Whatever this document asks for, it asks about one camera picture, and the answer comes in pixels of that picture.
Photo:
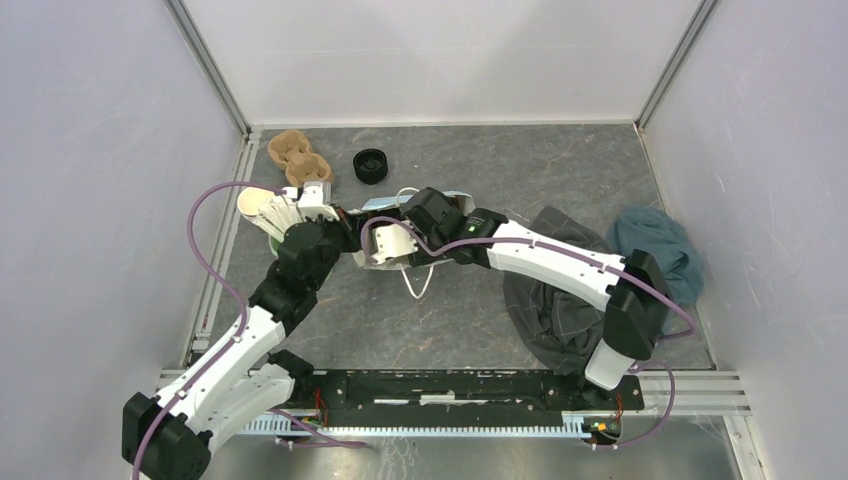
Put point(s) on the brown pulp cup carriers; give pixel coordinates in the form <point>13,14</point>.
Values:
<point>292,152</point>

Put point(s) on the white slotted cable duct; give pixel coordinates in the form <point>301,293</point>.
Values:
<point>270,424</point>

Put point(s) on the white stir sticks bundle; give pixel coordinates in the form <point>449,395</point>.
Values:
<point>275,215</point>

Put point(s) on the teal blue cloth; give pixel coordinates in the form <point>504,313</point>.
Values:
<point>653,231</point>

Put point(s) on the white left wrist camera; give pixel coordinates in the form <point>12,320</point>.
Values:
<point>312,200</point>

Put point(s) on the dark grey checked cloth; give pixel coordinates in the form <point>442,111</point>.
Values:
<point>558,328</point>

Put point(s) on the light blue paper bag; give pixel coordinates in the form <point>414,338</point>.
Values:
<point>390,207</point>

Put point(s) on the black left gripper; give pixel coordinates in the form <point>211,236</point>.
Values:
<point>349,224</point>

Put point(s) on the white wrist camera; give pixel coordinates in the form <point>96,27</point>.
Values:
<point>391,247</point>
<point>312,200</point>

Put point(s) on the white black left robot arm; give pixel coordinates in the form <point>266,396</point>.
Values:
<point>175,433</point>

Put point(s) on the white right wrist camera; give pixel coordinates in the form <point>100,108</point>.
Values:
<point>391,247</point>

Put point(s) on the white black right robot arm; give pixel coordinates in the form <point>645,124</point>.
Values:
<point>629,290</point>

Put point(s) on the stack of black lids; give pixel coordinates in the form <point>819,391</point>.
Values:
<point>370,166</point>

